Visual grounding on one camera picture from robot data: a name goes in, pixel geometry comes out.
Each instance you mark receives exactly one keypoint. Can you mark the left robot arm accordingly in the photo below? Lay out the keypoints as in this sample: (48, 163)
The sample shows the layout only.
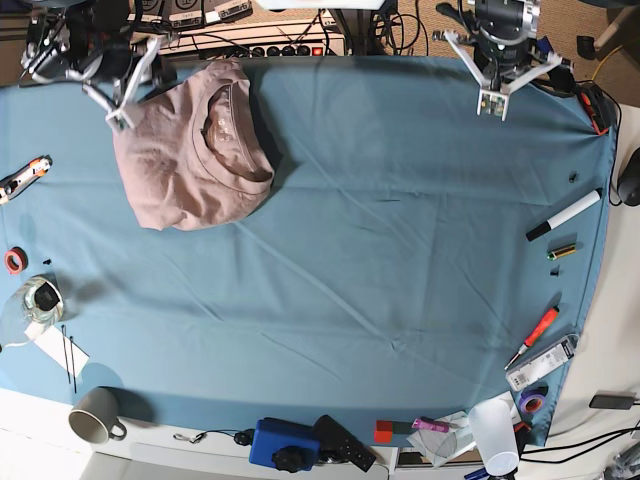
(503, 21)

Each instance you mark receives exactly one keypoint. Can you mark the grey ceramic mug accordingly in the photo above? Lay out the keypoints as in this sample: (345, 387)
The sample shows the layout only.
(94, 418)

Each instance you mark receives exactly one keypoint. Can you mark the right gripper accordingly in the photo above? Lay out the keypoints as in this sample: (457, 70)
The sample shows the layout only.
(115, 73)

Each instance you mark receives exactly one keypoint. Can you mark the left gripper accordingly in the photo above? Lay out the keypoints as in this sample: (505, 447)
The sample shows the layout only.
(505, 68)

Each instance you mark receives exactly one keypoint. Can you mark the red black block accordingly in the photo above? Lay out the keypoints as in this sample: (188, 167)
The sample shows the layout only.
(386, 431)

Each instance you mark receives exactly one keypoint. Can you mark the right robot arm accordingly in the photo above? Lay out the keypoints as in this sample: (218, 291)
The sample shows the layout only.
(62, 35)

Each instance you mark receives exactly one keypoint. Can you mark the white power strip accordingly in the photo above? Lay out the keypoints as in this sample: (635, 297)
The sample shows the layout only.
(302, 38)

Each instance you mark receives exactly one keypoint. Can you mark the orange black clamp tool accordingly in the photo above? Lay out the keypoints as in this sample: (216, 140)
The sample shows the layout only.
(594, 103)

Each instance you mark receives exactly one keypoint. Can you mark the blue table cloth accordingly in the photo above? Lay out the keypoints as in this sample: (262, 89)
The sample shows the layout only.
(387, 276)

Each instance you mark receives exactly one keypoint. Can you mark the black power adapter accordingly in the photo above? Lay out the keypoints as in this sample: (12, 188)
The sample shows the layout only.
(613, 402)

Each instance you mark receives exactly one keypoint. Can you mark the purple tape roll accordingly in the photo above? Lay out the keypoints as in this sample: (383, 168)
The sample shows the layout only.
(531, 401)

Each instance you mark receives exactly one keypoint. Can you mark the purple marker pen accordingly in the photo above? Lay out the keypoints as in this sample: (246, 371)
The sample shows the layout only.
(424, 423)

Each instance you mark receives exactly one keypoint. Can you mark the clear tape roll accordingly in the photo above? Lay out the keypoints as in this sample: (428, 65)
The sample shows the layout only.
(30, 311)

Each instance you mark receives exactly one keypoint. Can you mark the white black marker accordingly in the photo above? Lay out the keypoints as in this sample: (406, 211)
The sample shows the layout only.
(566, 214)

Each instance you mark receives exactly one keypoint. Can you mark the white plastic cup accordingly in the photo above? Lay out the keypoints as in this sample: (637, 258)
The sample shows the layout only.
(492, 429)

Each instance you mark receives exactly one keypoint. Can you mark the blue box device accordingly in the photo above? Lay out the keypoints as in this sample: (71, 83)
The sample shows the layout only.
(284, 446)

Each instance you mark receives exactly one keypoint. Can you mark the clear plastic package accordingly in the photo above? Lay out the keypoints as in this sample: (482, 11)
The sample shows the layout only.
(528, 372)

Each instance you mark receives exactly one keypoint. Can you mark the red tape roll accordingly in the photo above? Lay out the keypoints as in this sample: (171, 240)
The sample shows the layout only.
(15, 261)

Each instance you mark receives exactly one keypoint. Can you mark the black cable tie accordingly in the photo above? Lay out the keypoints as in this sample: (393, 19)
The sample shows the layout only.
(69, 356)

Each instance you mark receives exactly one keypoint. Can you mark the black computer mouse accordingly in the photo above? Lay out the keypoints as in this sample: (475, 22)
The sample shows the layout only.
(628, 185)

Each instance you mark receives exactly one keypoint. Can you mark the orange screwdriver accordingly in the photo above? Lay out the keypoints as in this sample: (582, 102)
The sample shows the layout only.
(546, 320)

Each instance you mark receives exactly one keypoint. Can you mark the orange white utility knife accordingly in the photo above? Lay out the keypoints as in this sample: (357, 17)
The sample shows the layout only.
(13, 185)

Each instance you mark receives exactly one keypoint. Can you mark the white paper card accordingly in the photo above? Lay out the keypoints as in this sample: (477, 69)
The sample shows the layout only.
(51, 343)

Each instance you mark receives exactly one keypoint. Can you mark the black remote control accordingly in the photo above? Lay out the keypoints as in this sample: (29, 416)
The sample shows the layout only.
(338, 443)

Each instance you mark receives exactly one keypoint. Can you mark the pinkish-brown T-shirt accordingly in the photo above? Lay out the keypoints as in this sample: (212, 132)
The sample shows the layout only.
(193, 160)

